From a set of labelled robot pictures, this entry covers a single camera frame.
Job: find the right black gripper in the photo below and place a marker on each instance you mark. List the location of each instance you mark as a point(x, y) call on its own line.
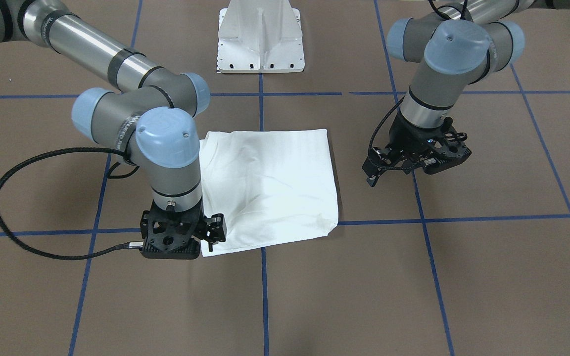
point(215, 228)

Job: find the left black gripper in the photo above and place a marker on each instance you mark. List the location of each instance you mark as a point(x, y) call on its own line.
point(404, 136)

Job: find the white long-sleeve printed shirt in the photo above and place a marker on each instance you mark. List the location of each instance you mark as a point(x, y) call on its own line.
point(272, 187)

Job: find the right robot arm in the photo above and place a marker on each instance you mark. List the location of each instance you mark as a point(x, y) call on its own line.
point(147, 119)

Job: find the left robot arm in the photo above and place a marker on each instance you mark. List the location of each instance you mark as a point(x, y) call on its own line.
point(458, 44)

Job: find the white camera mast base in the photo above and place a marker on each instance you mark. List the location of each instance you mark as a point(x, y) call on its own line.
point(260, 37)

